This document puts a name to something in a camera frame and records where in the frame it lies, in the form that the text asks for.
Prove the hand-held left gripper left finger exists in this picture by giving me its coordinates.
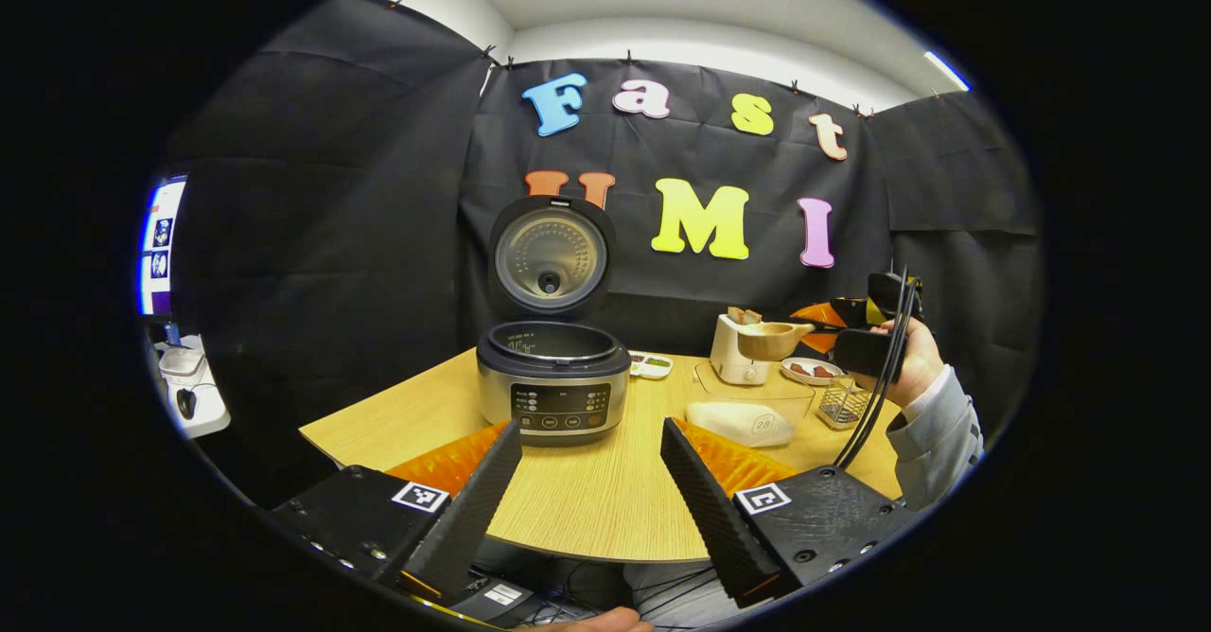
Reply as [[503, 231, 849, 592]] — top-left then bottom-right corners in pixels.
[[268, 418, 524, 605]]

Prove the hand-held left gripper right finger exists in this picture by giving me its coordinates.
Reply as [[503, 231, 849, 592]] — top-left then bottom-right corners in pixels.
[[659, 416, 917, 609]]

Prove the wooden spoon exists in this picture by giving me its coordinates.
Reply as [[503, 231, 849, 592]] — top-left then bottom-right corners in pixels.
[[736, 321, 848, 362]]

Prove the wire chopstick holder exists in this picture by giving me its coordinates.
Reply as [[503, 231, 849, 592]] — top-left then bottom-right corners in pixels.
[[816, 378, 873, 430]]

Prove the black silver rice cooker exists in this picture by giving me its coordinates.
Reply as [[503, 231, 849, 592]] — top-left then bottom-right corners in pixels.
[[475, 195, 633, 448]]

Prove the round white plate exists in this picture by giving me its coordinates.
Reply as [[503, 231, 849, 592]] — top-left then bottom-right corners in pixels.
[[781, 357, 845, 387]]

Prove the clear plastic container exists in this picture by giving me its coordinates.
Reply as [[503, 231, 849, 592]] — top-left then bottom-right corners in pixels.
[[693, 360, 816, 448]]

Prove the white toaster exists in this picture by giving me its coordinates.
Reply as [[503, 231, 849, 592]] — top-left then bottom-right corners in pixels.
[[710, 313, 772, 387]]

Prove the white side desk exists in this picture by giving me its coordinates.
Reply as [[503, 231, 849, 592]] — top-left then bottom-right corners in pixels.
[[151, 334, 231, 439]]

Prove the computer monitor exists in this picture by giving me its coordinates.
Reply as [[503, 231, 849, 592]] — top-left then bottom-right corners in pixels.
[[140, 175, 188, 316]]

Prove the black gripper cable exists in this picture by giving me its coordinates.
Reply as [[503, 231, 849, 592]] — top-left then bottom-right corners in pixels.
[[833, 268, 921, 470]]

